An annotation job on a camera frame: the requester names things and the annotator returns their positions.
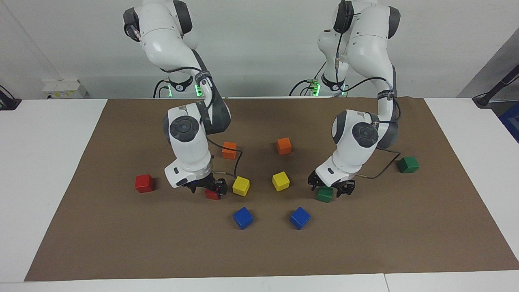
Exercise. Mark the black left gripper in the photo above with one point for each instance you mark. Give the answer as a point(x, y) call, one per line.
point(338, 185)

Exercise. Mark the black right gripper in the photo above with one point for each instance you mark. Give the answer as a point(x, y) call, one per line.
point(200, 184)

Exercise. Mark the red wooden cube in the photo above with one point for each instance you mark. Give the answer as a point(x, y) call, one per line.
point(144, 183)
point(211, 195)

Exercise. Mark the green wooden cube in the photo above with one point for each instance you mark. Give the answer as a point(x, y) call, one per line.
point(324, 195)
point(408, 164)

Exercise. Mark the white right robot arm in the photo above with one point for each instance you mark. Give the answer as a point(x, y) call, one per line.
point(162, 36)

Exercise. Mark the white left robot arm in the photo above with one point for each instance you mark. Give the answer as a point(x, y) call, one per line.
point(369, 40)

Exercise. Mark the yellow wooden cube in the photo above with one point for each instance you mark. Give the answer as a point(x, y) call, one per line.
point(280, 181)
point(241, 186)

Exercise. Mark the blue wooden cube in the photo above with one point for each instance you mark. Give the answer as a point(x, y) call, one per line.
point(300, 218)
point(243, 217)

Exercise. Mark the orange wooden cube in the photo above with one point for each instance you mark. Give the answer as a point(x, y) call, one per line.
point(284, 146)
point(229, 150)

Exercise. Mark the brown table mat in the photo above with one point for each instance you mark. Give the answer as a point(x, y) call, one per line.
point(259, 251)

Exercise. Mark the black pole stand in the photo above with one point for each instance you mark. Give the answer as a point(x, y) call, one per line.
point(484, 100)

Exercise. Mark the blue box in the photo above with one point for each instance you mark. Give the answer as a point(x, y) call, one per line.
point(511, 121)

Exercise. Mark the black stand base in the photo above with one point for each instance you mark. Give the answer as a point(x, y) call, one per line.
point(8, 103)

